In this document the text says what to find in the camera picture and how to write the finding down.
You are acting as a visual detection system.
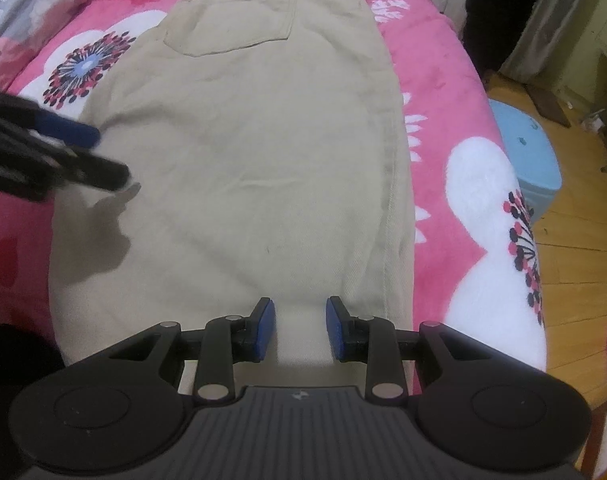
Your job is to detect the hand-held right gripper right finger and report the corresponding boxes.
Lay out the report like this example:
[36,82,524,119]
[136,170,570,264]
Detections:
[324,296,495,403]

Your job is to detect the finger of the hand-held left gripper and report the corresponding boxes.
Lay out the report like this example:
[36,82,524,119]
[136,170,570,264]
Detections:
[53,152,131,192]
[28,110,101,150]

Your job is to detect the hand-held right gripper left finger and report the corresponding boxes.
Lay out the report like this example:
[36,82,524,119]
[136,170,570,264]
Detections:
[107,297,276,403]

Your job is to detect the beige pants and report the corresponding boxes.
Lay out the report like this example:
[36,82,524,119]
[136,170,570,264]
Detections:
[48,0,417,391]

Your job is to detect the pink grey floral duvet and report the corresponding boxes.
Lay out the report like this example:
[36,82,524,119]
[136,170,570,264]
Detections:
[0,0,126,78]

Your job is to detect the light blue plastic stool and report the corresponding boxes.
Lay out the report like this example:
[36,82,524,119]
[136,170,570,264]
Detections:
[488,99,564,227]

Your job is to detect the pink floral bed blanket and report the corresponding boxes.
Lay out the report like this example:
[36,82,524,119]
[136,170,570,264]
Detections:
[0,0,549,376]

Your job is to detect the brown floor mat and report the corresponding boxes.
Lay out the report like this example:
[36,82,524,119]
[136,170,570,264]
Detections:
[526,82,573,128]

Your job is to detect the black cloth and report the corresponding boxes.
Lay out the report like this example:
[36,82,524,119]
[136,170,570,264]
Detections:
[463,0,551,75]

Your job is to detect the grey curtain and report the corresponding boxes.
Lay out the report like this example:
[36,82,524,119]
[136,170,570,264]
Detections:
[498,0,607,97]

